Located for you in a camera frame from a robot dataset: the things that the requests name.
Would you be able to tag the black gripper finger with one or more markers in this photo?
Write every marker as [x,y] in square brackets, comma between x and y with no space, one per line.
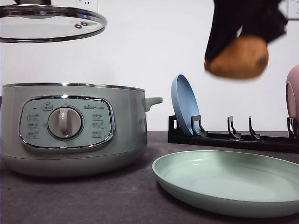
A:
[263,18]
[227,20]

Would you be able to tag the brown potato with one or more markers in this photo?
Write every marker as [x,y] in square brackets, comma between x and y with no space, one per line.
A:
[242,58]

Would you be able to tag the green plate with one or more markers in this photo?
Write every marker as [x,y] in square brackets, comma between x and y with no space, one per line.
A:
[224,184]

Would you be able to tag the glass steamer lid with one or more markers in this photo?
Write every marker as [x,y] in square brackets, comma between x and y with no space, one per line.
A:
[28,21]

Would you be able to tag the pink plate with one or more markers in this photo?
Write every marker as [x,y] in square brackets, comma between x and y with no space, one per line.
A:
[292,97]

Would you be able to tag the blue plate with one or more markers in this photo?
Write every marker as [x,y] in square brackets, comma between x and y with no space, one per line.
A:
[185,103]

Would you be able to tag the black plate rack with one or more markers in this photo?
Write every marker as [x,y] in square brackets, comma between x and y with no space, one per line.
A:
[233,139]

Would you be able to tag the green electric steamer pot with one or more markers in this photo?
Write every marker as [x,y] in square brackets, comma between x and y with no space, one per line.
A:
[61,129]

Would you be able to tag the white wall socket right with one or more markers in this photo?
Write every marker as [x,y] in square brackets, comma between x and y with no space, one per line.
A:
[293,8]

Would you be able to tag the white wall socket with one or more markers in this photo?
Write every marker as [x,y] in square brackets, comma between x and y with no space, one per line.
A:
[88,5]
[293,8]

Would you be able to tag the white wall socket left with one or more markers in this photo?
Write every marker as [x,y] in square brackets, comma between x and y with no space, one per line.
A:
[88,5]

